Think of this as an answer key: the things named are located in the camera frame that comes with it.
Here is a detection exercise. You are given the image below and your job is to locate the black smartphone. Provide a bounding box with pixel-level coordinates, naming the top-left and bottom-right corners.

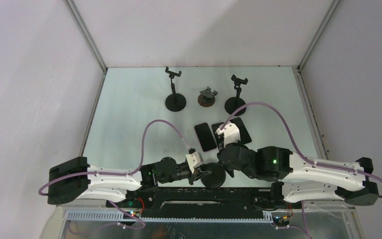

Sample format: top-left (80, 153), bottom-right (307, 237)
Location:
top-left (231, 117), bottom-right (252, 144)

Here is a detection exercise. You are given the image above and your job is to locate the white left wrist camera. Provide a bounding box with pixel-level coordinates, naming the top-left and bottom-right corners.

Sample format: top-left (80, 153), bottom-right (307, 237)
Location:
top-left (186, 148), bottom-right (204, 173)

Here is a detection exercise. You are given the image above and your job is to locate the black round-base phone stand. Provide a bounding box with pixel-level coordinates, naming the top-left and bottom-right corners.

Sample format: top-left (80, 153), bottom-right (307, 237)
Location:
top-left (224, 75), bottom-right (248, 115)

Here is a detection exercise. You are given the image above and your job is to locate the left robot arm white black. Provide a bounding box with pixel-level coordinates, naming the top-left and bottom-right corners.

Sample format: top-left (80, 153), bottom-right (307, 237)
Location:
top-left (42, 154), bottom-right (212, 208)

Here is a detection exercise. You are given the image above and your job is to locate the black phone pink case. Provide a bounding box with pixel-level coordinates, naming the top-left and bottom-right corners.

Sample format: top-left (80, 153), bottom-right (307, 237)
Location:
top-left (194, 122), bottom-right (217, 152)

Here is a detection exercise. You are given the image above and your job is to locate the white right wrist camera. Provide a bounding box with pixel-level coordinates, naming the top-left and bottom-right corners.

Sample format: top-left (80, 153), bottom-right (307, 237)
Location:
top-left (214, 121), bottom-right (240, 146)

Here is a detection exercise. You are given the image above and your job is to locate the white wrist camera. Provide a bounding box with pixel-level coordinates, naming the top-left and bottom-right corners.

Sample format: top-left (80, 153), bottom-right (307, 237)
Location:
top-left (214, 121), bottom-right (240, 146)
top-left (186, 148), bottom-right (204, 173)

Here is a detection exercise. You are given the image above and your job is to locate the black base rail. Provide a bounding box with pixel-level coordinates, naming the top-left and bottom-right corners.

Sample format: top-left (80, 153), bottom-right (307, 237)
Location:
top-left (116, 187), bottom-right (301, 220)

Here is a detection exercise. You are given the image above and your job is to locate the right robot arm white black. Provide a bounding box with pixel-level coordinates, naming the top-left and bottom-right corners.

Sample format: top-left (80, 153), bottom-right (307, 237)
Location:
top-left (217, 143), bottom-right (379, 208)

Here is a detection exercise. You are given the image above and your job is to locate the small teal phone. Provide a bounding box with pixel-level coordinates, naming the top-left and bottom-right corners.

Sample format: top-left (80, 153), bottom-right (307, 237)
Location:
top-left (211, 122), bottom-right (226, 147)

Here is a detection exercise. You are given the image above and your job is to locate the grey cable duct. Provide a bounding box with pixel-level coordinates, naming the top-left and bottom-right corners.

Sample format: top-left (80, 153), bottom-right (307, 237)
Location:
top-left (65, 210), bottom-right (279, 223)

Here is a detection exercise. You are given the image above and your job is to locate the brown round phone stand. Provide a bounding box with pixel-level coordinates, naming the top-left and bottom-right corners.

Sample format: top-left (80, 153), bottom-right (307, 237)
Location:
top-left (197, 87), bottom-right (218, 108)

